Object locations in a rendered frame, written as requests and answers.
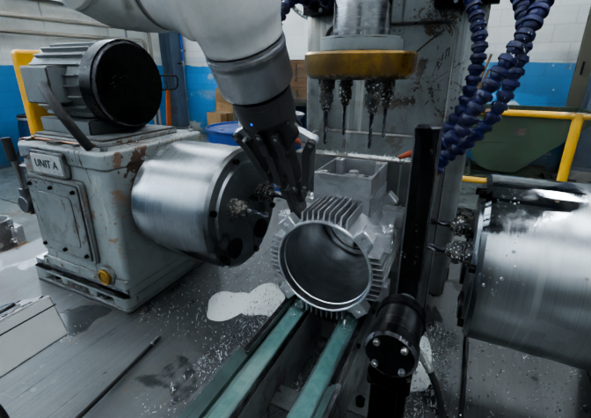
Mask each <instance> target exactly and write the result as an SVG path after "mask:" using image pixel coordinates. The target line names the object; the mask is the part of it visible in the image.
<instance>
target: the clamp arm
mask: <svg viewBox="0 0 591 418"><path fill-rule="evenodd" d="M442 133H443V126H442V125H436V124H421V123H419V124H417V125H416V126H415V127H414V134H413V142H412V156H411V164H410V172H409V180H408V188H407V196H406V204H405V219H404V227H403V235H402V243H401V251H400V258H399V266H398V281H397V289H396V294H402V295H406V296H408V297H412V298H413V299H415V300H416V301H418V302H419V301H420V289H421V283H422V276H423V270H424V264H425V258H426V251H427V240H428V233H429V226H430V220H431V214H432V207H433V201H434V190H435V183H436V176H437V170H438V164H439V157H440V151H441V140H442Z"/></svg>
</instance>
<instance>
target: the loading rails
mask: <svg viewBox="0 0 591 418"><path fill-rule="evenodd" d="M294 298H295V299H296V300H297V301H294ZM299 300H301V298H299V297H297V295H294V296H292V297H291V298H287V297H286V298H285V299H284V300H283V302H282V303H281V304H280V305H279V307H278V308H277V309H276V310H275V311H274V313H273V314H272V315H271V316H270V318H269V319H268V320H267V321H266V323H265V324H264V325H263V326H262V327H261V328H260V330H258V332H257V333H256V334H255V335H254V336H253V337H252V339H251V340H250V341H249V342H248V343H247V345H246V346H245V347H244V348H242V347H241V346H239V345H236V347H234V349H233V350H232V351H231V352H230V353H229V354H228V356H227V357H226V358H225V359H224V360H223V361H222V363H221V364H220V365H219V366H218V367H217V368H216V369H215V371H214V372H213V373H212V374H211V375H210V377H209V378H208V379H207V380H206V381H205V382H204V384H203V385H202V386H201V387H200V388H199V389H198V391H197V392H196V393H195V394H194V395H193V396H192V398H191V399H190V400H189V401H188V402H187V403H186V404H185V405H184V406H183V407H182V408H181V409H180V411H179V412H178V413H177V414H176V415H175V416H174V418H368V401H369V396H367V395H364V394H362V393H359V392H357V391H356V390H357V387H358V384H359V383H360V380H361V376H362V373H363V372H364V369H365V366H366V364H367V361H368V359H367V357H366V356H365V353H364V349H363V345H364V341H365V339H366V337H367V334H368V331H369V329H370V328H371V327H372V326H373V325H374V324H375V322H376V312H377V310H378V307H379V305H380V303H381V302H377V301H370V300H367V301H368V302H369V304H370V305H371V306H370V309H369V311H368V313H367V314H365V315H363V316H362V317H360V318H358V319H355V316H353V314H352V313H351V312H346V314H345V316H346V317H345V316H344V318H343V319H341V313H340V315H339V317H338V318H337V319H336V312H335V314H334V315H333V317H332V319H331V312H330V313H329V315H328V316H327V318H326V317H325V312H324V314H323V315H322V317H321V316H320V310H319V312H318V313H317V315H316V309H314V310H313V312H310V307H309V308H308V310H307V311H306V306H305V304H304V305H303V308H302V307H301V302H298V301H299ZM293 302H294V303H293ZM295 304H296V306H295ZM289 306H290V307H289ZM292 307H293V308H292ZM294 307H297V308H298V310H299V309H301V310H299V311H298V310H297V309H296V308H294ZM291 308H292V309H291ZM294 312H295V315H294V316H292V315H291V314H290V313H292V314H294ZM300 312H302V313H301V316H300ZM347 315H348V317H349V315H350V317H349V318H350V319H349V318H347ZM344 319H345V320H347V321H346V323H347V325H346V324H345V326H344V325H342V324H344ZM353 319H354V322H351V321H352V320H353ZM356 322H357V324H356V325H355V323H356ZM334 323H335V325H334ZM348 325H349V326H348ZM343 326H344V328H345V329H344V328H343ZM350 327H351V328H353V329H352V330H351V328H350ZM342 328H343V329H342ZM349 329H350V331H347V330H349ZM344 331H345V332H344ZM321 336H323V337H325V338H329V341H328V342H327V344H326V346H325V348H324V350H323V352H322V354H321V356H320V357H319V358H318V360H317V363H316V365H315V366H314V368H313V370H312V372H311V374H310V375H309V377H308V379H307V381H306V383H305V384H304V386H303V389H302V390H301V391H300V392H298V391H297V390H295V389H292V388H291V386H292V384H294V382H295V380H296V378H297V376H298V375H299V373H300V371H301V369H302V368H303V366H304V365H305V363H306V361H307V360H308V358H309V356H310V354H311V352H312V350H313V349H314V348H315V346H316V344H317V341H318V340H319V339H320V337H321Z"/></svg>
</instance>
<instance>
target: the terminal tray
mask: <svg viewBox="0 0 591 418"><path fill-rule="evenodd" d="M387 168H388V162H380V161H371V160H363V159H355V158H339V157H336V158H335V159H334V160H332V161H331V162H329V163H328V164H326V165H324V166H322V167H321V168H319V169H318V170H316V171H315V172H314V201H315V200H316V199H318V198H319V197H320V196H322V198H323V197H324V196H326V198H327V197H329V196H330V195H331V196H332V198H333V196H335V195H337V199H338V198H339V197H340V196H341V200H343V199H344V198H345V197H347V202H348V201H349V200H350V199H351V198H352V204H353V203H354V202H355V201H357V208H358V206H359V205H360V204H361V203H362V213H363V214H364V215H365V216H367V217H368V218H372V216H373V215H374V214H375V213H376V211H377V210H378V209H379V206H381V204H383V202H384V195H385V194H386V187H387V180H386V177H387Z"/></svg>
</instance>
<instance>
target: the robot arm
mask: <svg viewBox="0 0 591 418"><path fill-rule="evenodd" d="M62 2H63V3H64V5H65V6H67V7H68V8H70V9H72V10H75V11H79V12H81V13H83V14H84V15H86V16H89V17H91V18H94V19H95V20H97V21H98V22H100V23H102V24H104V25H106V26H110V27H115V28H121V29H126V30H130V31H136V32H143V33H169V32H176V33H179V34H181V35H183V36H184V37H186V38H187V39H188V40H190V41H197V43H198V44H199V46H200V47H201V50H202V52H203V54H204V55H205V57H206V62H207V64H208V66H209V68H210V69H211V71H212V74H213V76H214V78H215V81H216V83H217V86H218V88H219V91H220V93H221V94H222V96H223V98H224V99H226V100H227V101H228V102H230V103H231V105H232V106H233V108H234V111H235V113H236V116H237V119H238V121H239V123H240V124H241V125H240V126H239V127H238V129H237V131H236V132H235V133H234V135H233V136H232V139H233V140H234V141H235V142H236V143H237V144H238V145H239V146H240V147H241V148H242V149H243V150H244V152H245V153H246V155H247V156H248V158H249V159H250V160H251V161H252V163H253V165H254V166H255V168H256V169H257V171H258V172H259V174H260V176H261V177H262V179H263V180H264V181H265V182H266V183H267V184H269V185H270V184H272V183H274V184H275V185H276V186H277V187H278V188H279V189H280V191H281V196H282V198H283V199H284V200H287V203H288V207H289V209H290V212H294V213H295V214H296V215H297V217H298V218H299V219H301V218H302V212H303V211H304V210H305V209H306V208H307V204H306V201H305V198H306V196H307V193H306V190H308V189H309V187H310V184H311V182H312V181H313V179H314V172H315V158H316V145H317V142H318V140H319V138H320V136H321V133H320V132H319V131H317V130H314V131H313V132H312V133H311V132H310V131H308V130H306V129H304V128H303V125H302V123H301V121H300V120H299V119H298V118H297V116H296V104H295V101H294V97H293V93H292V91H291V86H290V82H291V80H292V77H293V70H292V66H291V62H290V59H289V55H288V49H287V45H286V38H285V33H284V32H283V30H282V24H281V0H62ZM297 137H299V138H300V140H301V142H300V143H301V148H302V149H303V151H302V168H301V166H300V162H299V159H298V156H297V153H296V138H297ZM268 171H269V173H267V172H268Z"/></svg>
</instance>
